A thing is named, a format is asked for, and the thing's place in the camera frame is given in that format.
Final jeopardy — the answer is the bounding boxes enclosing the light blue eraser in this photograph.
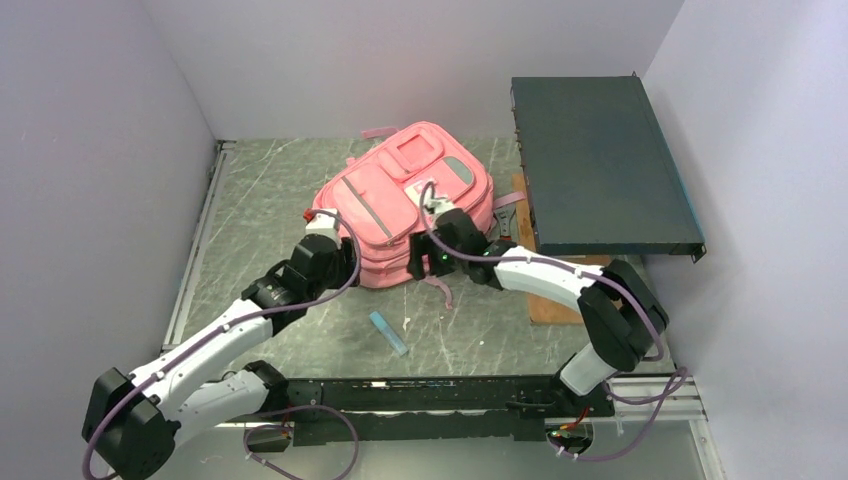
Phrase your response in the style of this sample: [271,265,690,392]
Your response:
[369,311,409,356]

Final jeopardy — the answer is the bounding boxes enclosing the pink student backpack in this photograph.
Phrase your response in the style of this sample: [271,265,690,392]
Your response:
[312,121,525,289]

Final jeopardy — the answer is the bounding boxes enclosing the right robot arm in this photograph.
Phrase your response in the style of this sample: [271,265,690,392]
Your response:
[407,207,668,415]

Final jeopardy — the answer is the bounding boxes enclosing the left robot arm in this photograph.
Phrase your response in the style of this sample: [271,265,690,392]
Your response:
[81,227,362,479]

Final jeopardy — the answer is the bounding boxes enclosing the dark green metal box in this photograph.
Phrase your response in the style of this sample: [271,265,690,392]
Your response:
[510,74,707,261]

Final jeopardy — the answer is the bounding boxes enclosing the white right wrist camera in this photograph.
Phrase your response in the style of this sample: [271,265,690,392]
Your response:
[422,190,456,219]

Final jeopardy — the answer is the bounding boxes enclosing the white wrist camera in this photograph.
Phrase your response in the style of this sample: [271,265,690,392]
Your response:
[422,190,456,219]
[304,208,341,246]

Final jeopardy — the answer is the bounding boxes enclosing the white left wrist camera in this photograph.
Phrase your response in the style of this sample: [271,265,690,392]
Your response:
[304,208,341,246]

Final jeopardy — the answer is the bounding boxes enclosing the red handled wrench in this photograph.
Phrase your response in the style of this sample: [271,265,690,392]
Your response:
[493,203,515,240]

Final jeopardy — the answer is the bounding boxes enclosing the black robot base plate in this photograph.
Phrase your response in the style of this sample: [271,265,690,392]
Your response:
[238,375,615,446]

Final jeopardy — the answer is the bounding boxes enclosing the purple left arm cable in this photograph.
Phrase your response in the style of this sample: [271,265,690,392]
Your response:
[82,208,362,480]

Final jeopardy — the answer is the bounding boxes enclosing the aluminium frame rail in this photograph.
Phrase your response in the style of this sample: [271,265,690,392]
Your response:
[105,377,727,480]

